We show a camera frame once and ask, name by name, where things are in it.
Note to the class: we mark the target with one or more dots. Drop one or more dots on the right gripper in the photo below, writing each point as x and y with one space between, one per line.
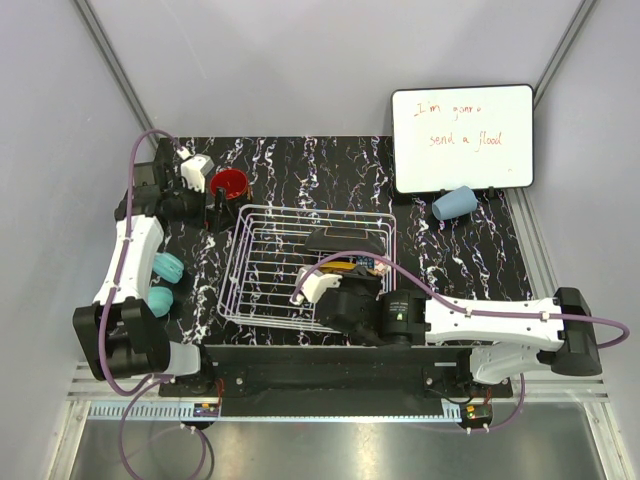
374 284

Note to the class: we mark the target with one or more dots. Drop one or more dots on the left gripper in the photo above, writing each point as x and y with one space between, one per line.
220 214

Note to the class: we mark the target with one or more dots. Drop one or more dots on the red and black mug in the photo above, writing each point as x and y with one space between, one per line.
236 183

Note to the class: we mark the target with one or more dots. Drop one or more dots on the yellow patterned bowl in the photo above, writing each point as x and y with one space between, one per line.
344 267

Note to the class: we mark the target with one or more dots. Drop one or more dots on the blue patterned bowl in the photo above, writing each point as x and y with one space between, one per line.
372 265

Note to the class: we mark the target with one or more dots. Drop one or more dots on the black floral square plate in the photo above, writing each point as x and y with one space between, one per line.
339 239

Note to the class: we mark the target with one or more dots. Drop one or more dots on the light blue cup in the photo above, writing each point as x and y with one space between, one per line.
456 203

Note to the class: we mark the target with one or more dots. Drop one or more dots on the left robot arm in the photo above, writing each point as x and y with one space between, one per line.
119 332

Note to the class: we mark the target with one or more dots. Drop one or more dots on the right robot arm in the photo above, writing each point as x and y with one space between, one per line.
509 338

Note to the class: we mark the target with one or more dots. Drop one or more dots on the black marble mat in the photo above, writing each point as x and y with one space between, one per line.
266 252

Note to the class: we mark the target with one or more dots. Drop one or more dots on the teal cat-ear headphones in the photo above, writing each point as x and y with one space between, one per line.
164 285

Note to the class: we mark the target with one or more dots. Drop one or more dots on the white whiteboard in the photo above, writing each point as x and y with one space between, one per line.
481 137

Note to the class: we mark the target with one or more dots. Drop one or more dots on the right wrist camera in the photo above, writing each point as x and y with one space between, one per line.
312 289

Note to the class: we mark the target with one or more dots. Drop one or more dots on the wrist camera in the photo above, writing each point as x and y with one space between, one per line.
312 289
194 169

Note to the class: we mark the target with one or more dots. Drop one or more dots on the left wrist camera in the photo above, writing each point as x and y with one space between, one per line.
194 169

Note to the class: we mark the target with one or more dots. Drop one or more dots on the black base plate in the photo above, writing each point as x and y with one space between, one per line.
337 381

